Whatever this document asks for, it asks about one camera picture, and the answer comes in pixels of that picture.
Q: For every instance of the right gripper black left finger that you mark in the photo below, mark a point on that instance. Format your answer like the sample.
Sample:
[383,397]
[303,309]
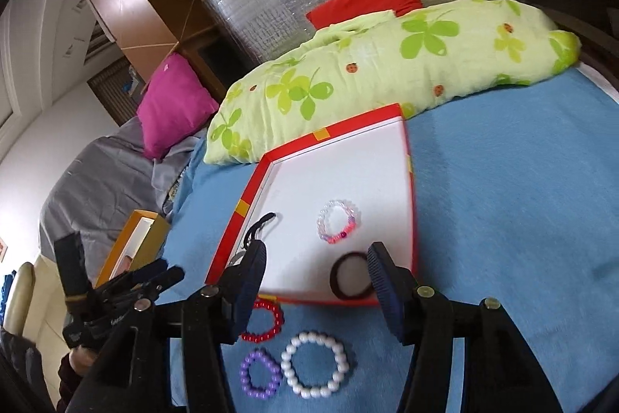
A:
[239,289]

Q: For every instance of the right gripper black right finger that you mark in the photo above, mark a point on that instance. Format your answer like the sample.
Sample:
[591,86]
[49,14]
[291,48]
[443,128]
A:
[395,289]

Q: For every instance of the red white jewelry tray box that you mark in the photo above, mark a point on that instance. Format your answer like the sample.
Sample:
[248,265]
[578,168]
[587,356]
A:
[320,202]

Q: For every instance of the left hand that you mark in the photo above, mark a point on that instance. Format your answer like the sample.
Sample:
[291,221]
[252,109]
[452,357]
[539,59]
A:
[81,359]

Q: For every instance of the orange yellow box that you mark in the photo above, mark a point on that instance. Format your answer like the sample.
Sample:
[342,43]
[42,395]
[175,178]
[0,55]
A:
[138,244]

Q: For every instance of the grey bed sheet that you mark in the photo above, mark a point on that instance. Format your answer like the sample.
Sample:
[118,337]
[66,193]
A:
[107,181]

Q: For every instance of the magenta pillow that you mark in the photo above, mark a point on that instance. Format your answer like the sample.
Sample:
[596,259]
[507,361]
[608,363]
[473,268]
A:
[174,106]

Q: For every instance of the green clover print pillow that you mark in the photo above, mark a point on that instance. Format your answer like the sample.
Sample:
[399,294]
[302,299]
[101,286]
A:
[419,61]

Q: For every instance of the red cushion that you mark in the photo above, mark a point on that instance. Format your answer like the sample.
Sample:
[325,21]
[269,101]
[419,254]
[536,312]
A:
[335,11]

